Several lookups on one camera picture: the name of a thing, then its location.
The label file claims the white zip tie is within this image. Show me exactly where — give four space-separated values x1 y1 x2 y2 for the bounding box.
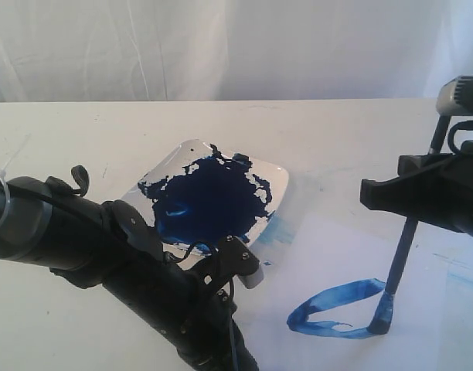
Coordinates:
0 133 32 228

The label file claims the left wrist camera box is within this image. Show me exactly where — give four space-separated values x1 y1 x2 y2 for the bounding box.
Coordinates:
207 235 264 292

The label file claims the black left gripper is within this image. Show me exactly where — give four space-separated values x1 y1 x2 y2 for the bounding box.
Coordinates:
103 248 258 370

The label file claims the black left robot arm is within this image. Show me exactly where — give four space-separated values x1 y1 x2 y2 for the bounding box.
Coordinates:
0 165 260 370

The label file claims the black paintbrush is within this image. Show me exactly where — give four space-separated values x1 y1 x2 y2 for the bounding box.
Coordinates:
366 116 451 335

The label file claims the white paper sheet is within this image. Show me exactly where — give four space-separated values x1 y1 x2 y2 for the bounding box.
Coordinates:
239 214 446 370

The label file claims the white square paint dish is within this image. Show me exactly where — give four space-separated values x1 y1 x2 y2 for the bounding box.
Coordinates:
122 139 289 256

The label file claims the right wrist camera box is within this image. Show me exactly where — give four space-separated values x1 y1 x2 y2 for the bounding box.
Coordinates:
436 75 473 117

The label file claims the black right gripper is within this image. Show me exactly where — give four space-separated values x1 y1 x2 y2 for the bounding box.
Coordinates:
359 141 473 237

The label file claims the white backdrop curtain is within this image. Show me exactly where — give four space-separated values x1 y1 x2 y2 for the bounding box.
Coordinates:
0 1 473 102

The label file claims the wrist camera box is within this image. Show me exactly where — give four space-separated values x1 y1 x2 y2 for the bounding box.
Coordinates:
207 235 264 292
436 75 473 117

